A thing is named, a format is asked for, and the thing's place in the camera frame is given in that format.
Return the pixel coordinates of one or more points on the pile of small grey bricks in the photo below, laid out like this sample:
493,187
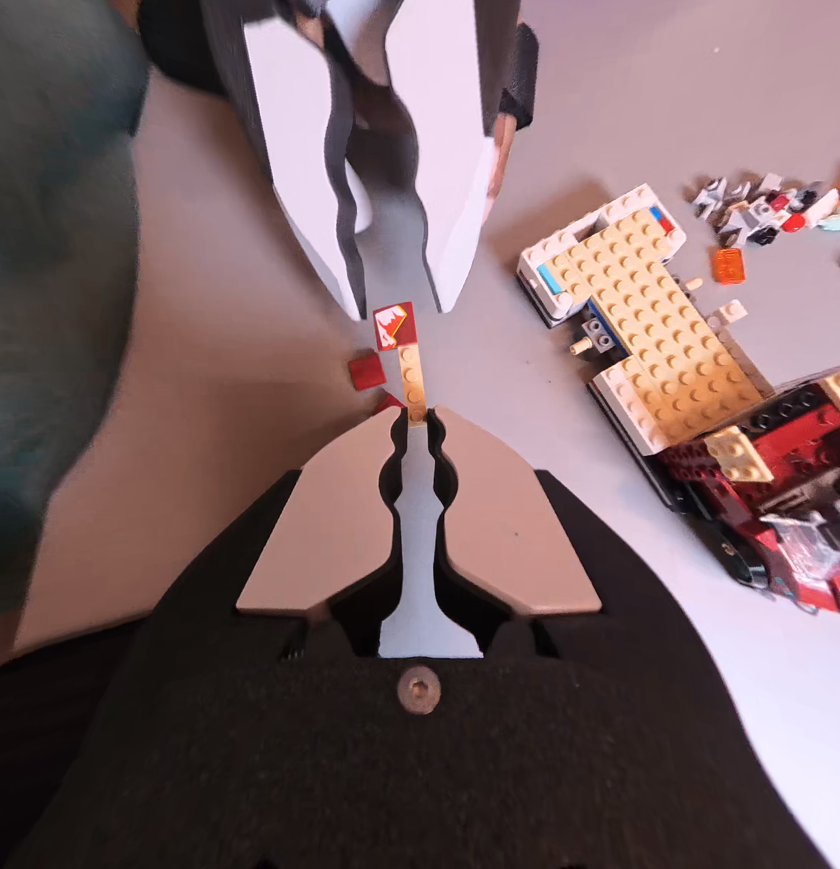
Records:
752,214

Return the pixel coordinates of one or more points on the small dark red brick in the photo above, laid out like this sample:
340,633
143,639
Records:
388,404

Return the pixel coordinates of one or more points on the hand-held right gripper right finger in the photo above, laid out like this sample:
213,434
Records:
515,536

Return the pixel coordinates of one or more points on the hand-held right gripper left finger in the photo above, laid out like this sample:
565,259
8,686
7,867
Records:
325,529

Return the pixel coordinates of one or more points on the orange transparent studded brick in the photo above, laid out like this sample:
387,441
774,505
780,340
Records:
727,266

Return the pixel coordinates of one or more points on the tan narrow plate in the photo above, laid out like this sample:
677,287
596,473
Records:
413,380

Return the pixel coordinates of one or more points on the black padded cushion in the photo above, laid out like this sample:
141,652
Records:
26,747

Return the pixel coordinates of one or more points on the dark red curved slope brick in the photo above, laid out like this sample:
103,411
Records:
366,372

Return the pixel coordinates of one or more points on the grey desk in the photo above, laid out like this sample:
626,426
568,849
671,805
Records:
596,102

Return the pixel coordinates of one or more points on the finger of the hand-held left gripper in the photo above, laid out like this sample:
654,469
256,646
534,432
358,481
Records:
298,136
447,136

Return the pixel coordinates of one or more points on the tan and dark red brick model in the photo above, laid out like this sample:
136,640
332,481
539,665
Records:
651,305

